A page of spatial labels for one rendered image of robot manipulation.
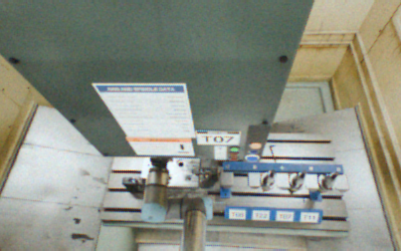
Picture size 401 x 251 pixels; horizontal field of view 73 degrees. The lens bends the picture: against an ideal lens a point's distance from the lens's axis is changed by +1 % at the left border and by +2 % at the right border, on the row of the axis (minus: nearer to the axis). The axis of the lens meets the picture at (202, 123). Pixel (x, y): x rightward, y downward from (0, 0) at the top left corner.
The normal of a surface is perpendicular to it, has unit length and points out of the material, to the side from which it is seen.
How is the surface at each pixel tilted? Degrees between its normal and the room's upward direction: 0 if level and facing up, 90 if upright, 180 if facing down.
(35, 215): 24
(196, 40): 90
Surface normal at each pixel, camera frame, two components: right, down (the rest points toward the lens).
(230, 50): -0.05, 0.87
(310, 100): -0.07, -0.49
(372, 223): -0.47, -0.46
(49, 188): 0.35, -0.40
